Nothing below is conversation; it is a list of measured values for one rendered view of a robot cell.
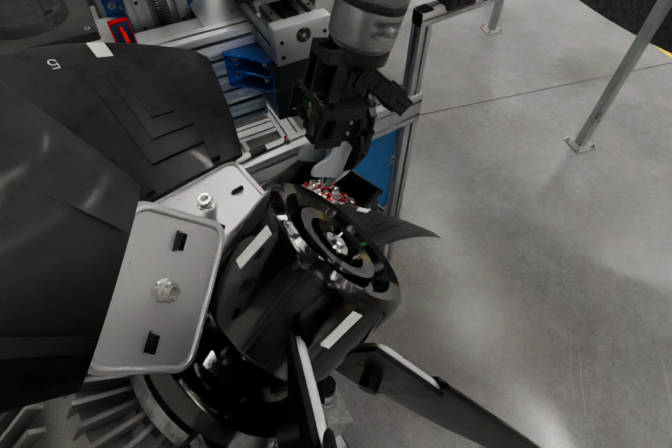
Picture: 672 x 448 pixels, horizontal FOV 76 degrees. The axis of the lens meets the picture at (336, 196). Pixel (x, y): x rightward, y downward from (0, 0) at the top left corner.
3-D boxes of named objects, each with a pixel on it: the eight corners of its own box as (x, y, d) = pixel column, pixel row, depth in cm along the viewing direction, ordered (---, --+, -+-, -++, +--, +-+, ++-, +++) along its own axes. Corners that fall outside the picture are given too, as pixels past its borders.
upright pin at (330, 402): (324, 415, 47) (322, 399, 42) (314, 397, 48) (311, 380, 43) (340, 404, 48) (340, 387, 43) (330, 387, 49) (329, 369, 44)
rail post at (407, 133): (379, 282, 163) (404, 126, 103) (373, 274, 165) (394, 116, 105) (387, 277, 165) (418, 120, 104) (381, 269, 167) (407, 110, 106)
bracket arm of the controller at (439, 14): (420, 29, 84) (422, 14, 82) (411, 22, 86) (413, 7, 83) (508, -3, 92) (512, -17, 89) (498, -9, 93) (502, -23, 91)
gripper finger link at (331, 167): (297, 189, 60) (311, 134, 54) (332, 181, 63) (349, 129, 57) (308, 204, 58) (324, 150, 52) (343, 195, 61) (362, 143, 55)
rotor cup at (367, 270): (263, 504, 26) (417, 368, 22) (90, 333, 26) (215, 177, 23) (321, 371, 40) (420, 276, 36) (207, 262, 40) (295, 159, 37)
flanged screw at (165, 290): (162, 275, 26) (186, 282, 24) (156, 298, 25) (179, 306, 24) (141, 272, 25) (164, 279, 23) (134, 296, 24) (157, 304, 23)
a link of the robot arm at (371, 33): (377, -11, 49) (423, 21, 45) (366, 29, 52) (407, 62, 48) (323, -15, 45) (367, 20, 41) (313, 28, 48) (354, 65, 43)
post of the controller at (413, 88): (409, 97, 97) (423, 13, 82) (401, 90, 99) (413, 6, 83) (420, 93, 98) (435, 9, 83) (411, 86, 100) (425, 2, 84)
